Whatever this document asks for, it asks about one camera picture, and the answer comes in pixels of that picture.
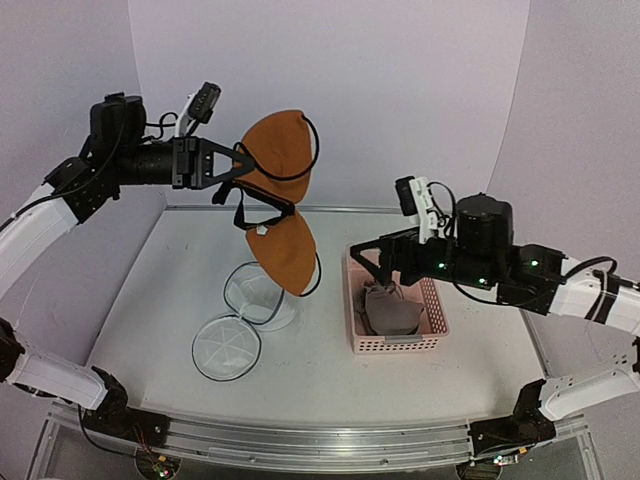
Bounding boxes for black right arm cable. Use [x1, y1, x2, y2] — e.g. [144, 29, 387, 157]
[559, 255, 619, 286]

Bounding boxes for dark grey bra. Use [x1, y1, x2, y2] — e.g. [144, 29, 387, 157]
[354, 283, 425, 336]

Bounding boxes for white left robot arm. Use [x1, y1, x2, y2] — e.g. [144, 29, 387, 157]
[1, 83, 254, 437]

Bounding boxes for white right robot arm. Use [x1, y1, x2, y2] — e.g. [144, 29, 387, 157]
[349, 193, 639, 336]

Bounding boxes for orange bra black straps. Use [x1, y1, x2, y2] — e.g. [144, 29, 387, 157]
[210, 108, 322, 299]

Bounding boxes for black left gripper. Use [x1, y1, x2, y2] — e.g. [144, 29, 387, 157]
[107, 133, 254, 187]

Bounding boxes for pink perforated plastic basket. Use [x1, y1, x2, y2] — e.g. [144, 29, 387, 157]
[343, 253, 450, 355]

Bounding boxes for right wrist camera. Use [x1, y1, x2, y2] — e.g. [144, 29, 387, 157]
[395, 176, 444, 245]

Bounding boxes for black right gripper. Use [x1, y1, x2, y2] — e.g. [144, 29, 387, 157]
[351, 227, 496, 292]

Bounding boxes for white mesh laundry bag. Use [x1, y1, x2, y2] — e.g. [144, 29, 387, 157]
[191, 261, 298, 383]

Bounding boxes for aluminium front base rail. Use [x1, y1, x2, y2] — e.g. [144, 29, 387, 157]
[27, 401, 591, 479]

